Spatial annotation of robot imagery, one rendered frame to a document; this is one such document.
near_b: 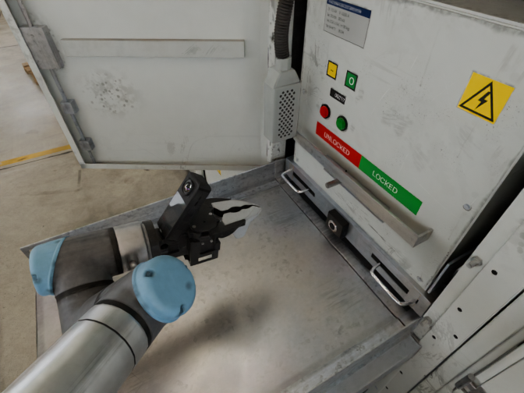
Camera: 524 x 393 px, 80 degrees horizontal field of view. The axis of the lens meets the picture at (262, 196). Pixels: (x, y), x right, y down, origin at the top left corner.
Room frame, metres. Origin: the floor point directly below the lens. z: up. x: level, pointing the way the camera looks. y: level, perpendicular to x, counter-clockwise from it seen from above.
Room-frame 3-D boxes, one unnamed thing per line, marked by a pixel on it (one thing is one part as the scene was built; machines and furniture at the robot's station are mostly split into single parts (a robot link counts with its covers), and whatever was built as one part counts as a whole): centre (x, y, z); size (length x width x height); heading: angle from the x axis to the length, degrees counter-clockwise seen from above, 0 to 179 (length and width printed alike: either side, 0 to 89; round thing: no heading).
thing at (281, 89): (0.69, -0.05, 1.14); 0.08 x 0.05 x 0.17; 118
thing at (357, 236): (0.54, -0.22, 0.89); 0.54 x 0.05 x 0.06; 28
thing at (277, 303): (0.35, 0.13, 0.82); 0.68 x 0.62 x 0.06; 118
